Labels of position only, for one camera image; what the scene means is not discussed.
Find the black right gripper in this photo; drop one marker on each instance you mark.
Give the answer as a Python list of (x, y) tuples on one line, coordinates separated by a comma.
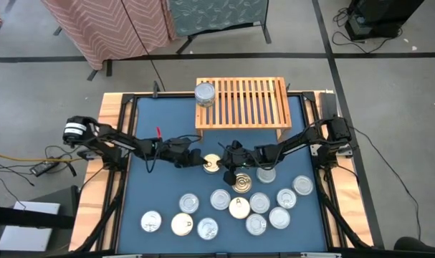
[(235, 163)]

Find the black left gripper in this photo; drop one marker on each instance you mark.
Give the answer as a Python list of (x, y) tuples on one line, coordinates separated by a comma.
[(167, 157)]

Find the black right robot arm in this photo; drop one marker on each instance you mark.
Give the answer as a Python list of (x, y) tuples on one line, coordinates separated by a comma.
[(296, 141)]

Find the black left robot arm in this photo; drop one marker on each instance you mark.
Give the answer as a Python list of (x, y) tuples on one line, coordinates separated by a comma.
[(113, 138)]

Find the silver-lid seafood can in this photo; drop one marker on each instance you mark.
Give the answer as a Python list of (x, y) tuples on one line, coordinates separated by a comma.
[(279, 218), (286, 198), (151, 221), (266, 175), (302, 185), (188, 203)]

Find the wooden slatted shelf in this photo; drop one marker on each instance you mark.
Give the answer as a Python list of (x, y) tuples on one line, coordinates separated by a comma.
[(249, 104)]

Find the blue-label tuna can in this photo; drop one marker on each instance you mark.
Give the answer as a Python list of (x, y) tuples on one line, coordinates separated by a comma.
[(256, 224), (207, 228)]

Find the black control box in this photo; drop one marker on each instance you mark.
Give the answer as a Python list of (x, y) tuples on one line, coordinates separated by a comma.
[(328, 104)]

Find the black cloth rack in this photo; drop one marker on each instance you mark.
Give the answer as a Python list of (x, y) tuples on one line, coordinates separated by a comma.
[(265, 34), (109, 68)]

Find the green leaf-pattern cloth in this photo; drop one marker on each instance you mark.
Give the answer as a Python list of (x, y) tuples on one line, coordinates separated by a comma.
[(217, 14)]

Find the black power adapter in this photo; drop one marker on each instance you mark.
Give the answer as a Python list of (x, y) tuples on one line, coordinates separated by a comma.
[(43, 168)]

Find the pink chevron cloth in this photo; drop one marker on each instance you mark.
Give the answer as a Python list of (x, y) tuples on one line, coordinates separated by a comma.
[(106, 28)]

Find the black beam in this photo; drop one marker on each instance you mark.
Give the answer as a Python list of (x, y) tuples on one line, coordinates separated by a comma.
[(23, 218)]

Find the white flat panel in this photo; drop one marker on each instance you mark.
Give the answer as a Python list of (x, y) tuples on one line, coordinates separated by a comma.
[(27, 236)]

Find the black round object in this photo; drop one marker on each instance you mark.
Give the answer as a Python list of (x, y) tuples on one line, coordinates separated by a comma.
[(418, 247)]

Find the black computer case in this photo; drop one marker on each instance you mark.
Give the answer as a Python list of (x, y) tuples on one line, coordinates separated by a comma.
[(382, 18)]

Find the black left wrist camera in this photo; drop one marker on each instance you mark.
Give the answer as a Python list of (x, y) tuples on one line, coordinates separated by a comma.
[(179, 145)]

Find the black metal rig frame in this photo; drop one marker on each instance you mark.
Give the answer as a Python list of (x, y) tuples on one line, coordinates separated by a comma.
[(174, 94)]

